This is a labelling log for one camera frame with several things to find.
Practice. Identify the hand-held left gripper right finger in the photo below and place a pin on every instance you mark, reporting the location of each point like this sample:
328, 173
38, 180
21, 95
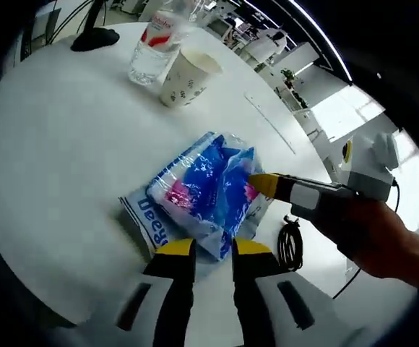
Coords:
256, 296

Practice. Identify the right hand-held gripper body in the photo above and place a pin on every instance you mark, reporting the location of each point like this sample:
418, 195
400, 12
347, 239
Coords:
368, 166

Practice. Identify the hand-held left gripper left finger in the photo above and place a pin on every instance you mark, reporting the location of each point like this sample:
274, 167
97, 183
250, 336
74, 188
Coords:
175, 296

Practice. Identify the white blue-printed plastic bag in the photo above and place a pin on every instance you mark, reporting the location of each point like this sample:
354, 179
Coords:
144, 213

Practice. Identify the blue tissue pack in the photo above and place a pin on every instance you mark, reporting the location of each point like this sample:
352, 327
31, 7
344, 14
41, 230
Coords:
209, 188

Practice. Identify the white paper cup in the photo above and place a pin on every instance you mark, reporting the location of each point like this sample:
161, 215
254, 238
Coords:
188, 83

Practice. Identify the clear water bottle red label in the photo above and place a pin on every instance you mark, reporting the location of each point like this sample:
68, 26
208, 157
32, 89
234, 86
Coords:
151, 61

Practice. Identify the person's right hand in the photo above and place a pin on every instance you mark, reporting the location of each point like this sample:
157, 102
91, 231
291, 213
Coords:
379, 242

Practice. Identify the white table cover strip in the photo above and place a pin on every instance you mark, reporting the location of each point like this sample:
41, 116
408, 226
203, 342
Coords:
271, 124

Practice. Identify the green potted plant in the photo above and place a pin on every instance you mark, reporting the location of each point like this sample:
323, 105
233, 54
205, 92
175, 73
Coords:
289, 77

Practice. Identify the ceiling light strip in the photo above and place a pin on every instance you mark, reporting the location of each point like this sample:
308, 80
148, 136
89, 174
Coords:
325, 32

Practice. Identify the white table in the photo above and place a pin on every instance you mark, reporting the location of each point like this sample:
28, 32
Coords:
68, 144

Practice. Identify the black oval mouse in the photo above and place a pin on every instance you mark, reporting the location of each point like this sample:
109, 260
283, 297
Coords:
94, 39

